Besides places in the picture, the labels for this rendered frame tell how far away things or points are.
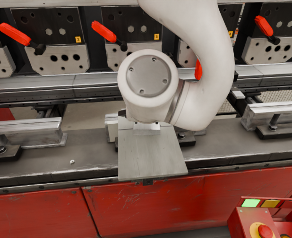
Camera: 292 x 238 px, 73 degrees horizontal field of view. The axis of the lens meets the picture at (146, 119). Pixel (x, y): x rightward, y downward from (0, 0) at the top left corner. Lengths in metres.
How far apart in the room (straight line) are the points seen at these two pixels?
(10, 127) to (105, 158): 0.35
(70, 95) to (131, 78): 0.73
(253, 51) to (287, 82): 0.60
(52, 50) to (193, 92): 0.40
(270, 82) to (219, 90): 0.93
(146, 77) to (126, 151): 0.34
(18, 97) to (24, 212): 0.49
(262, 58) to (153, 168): 0.46
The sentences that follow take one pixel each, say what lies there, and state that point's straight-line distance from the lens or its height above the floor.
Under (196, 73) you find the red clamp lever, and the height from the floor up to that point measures 1.17.
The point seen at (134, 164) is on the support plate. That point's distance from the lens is 0.54.
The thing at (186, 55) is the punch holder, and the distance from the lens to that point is 0.59.
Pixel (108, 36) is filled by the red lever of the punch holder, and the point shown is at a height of 1.28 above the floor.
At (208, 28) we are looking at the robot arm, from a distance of 0.23.
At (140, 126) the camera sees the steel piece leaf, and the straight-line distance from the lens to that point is 0.64.
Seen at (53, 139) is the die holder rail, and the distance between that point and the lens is 0.80.
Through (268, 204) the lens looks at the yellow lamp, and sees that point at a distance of 0.80.
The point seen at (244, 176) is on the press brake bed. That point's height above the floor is 0.74.
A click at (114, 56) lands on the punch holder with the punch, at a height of 1.22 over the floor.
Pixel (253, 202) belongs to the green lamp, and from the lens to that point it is 0.77.
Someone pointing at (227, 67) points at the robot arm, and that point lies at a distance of 0.25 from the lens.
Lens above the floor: 1.43
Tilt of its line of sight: 40 degrees down
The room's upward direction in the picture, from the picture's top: straight up
